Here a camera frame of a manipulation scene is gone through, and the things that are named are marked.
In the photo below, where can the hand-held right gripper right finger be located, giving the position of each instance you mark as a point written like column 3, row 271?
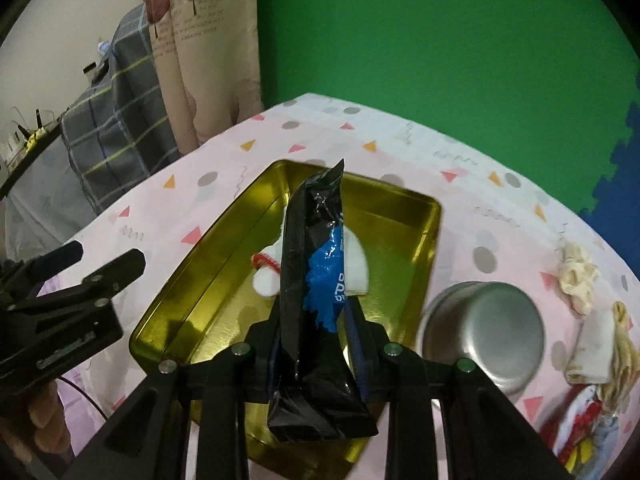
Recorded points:
column 357, row 342

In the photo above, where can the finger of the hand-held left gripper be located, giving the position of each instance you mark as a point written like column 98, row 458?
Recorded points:
column 112, row 270
column 55, row 257

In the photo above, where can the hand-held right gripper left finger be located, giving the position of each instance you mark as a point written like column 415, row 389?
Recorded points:
column 274, row 360

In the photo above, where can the white cloth with red trim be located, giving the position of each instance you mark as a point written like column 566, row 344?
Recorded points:
column 356, row 265

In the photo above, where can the black and blue snack packet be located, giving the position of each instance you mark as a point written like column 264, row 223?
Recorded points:
column 305, row 270

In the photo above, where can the gold metal tin tray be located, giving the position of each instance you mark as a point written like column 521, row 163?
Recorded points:
column 400, row 240

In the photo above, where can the colourful dotted towel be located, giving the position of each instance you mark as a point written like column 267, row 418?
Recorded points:
column 622, row 355

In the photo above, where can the person's left hand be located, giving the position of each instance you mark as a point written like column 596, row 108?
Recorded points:
column 47, row 420

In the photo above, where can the grey fabric cover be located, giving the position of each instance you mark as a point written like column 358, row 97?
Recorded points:
column 45, row 195

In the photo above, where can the stainless steel bowl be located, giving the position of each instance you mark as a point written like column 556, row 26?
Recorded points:
column 492, row 325

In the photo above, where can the grey plaid cloth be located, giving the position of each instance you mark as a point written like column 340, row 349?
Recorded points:
column 120, row 120

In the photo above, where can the pink patterned tablecloth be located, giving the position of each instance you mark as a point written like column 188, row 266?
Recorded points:
column 350, row 125

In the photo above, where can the cream satin scrunchie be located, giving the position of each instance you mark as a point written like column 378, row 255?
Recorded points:
column 577, row 272

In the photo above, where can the beige printed curtain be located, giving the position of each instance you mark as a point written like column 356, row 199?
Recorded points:
column 210, row 60

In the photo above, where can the white folded towel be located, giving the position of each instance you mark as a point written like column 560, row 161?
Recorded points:
column 597, row 345

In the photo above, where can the blue foam mat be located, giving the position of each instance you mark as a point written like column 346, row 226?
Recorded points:
column 620, row 170

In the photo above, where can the green foam mat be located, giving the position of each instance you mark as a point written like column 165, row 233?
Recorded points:
column 425, row 35

